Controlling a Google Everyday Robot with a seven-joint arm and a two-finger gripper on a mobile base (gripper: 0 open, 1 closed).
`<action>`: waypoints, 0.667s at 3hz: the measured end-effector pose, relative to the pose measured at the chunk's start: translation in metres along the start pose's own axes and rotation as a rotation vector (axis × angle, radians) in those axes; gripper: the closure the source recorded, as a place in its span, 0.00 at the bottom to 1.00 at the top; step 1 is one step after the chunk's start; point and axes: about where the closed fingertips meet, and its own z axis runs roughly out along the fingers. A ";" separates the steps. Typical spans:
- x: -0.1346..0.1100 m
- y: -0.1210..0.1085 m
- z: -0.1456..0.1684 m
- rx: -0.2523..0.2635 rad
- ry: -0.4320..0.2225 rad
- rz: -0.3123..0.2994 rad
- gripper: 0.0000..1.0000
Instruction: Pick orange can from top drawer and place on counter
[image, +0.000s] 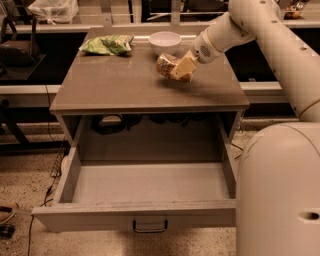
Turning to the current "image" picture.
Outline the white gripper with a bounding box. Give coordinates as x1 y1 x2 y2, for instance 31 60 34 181
170 29 221 80

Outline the crushed orange can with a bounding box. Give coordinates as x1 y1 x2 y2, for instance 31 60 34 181
156 53 192 82

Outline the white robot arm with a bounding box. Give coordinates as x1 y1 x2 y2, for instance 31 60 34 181
172 0 320 256

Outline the grey drawer cabinet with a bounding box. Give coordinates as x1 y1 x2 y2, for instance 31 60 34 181
49 25 250 158

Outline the open grey top drawer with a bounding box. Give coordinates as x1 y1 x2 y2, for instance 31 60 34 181
33 114 236 232

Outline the white bowl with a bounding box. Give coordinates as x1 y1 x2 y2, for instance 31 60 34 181
148 31 181 55

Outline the green chip bag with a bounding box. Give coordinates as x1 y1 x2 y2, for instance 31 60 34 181
79 34 134 56

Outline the white plastic bag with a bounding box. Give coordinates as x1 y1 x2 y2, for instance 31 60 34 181
28 0 78 24

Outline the dark chair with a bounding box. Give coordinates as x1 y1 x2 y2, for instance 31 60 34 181
0 16 45 81

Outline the black floor cable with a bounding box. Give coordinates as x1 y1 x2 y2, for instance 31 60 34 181
231 142 244 161

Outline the black drawer handle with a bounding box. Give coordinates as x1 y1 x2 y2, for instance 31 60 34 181
132 220 169 234

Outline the black cable left floor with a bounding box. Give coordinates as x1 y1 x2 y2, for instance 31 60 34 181
27 184 55 256

